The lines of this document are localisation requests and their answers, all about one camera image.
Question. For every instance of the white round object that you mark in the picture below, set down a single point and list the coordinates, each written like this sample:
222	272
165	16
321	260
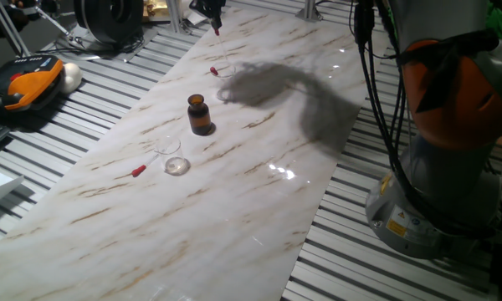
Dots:
72	75

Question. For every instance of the small metal tripod device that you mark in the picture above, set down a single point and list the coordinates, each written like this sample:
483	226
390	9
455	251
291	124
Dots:
54	21

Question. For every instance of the dark grey flat sheet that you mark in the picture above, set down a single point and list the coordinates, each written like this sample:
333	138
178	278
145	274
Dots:
146	37

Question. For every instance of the brown glass bottle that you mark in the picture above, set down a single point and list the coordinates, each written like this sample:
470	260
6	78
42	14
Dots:
198	117

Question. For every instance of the gold foil packet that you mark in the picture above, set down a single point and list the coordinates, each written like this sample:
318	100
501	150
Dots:
157	9

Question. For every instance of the person hand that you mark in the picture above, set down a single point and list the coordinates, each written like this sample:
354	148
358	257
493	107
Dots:
21	8

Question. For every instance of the crumpled white paper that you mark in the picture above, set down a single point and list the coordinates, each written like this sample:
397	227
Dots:
196	16

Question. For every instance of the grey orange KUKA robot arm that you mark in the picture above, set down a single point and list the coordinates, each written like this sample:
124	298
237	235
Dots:
464	104

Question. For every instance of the marble pattern sheet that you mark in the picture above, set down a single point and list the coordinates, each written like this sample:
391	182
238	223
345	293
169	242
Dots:
150	234

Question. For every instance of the aluminium frame post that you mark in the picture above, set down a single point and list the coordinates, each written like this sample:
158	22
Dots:
309	12
175	16

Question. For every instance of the orange black teach pendant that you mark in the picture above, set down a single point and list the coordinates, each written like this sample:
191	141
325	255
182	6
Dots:
29	83

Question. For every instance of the clear glass beaker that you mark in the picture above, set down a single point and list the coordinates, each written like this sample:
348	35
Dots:
230	94
175	166

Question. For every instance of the black filament spool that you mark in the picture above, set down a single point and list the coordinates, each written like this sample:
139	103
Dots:
104	21

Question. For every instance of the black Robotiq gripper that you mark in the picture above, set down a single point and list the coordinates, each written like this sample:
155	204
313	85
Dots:
207	6

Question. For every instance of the aluminium frame strut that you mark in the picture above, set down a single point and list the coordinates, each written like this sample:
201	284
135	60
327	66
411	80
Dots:
11	31

